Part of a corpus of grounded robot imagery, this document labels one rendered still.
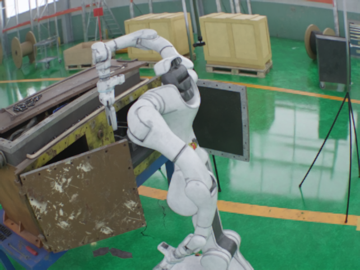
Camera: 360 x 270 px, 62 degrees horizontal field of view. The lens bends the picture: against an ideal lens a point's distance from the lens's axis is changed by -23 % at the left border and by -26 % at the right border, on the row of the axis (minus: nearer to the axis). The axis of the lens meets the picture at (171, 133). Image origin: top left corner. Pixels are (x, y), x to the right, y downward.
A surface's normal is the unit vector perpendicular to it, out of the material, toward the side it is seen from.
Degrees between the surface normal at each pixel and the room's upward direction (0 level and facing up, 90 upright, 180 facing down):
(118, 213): 90
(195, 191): 86
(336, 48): 90
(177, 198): 89
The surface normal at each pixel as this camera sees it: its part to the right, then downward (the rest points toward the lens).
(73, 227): 0.47, 0.33
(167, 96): -0.04, 0.32
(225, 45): -0.48, 0.43
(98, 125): 0.86, 0.12
